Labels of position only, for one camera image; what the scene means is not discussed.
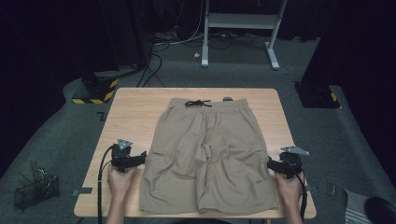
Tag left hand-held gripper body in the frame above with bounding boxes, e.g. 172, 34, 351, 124
110, 138, 140, 174

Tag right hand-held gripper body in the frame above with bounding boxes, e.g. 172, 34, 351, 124
276, 145, 311, 180

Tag beige shorts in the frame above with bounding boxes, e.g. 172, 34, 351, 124
138, 97, 279, 215

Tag person's right hand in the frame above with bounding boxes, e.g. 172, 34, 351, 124
274, 170, 305, 206

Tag person's left hand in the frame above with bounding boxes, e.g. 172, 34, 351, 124
106, 162, 138, 200

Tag black yellow striped stand base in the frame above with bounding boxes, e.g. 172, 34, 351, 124
72, 70, 120, 105

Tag grey striped cloth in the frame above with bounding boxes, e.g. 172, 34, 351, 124
344, 188, 375, 224

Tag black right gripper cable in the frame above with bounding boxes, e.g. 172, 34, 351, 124
289, 161, 309, 222

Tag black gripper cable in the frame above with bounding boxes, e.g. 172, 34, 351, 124
96, 145, 115, 224
289, 161, 309, 222

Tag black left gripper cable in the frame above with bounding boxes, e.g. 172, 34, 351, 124
96, 145, 115, 224

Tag black floor cables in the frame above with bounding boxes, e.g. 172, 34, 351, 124
135, 31, 171, 89

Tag black wire basket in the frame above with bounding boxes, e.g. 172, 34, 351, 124
13, 160, 61, 213

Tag white cable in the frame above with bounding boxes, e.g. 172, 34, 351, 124
152, 0, 205, 48

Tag white metal stand frame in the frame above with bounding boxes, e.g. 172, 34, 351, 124
200, 0, 289, 71

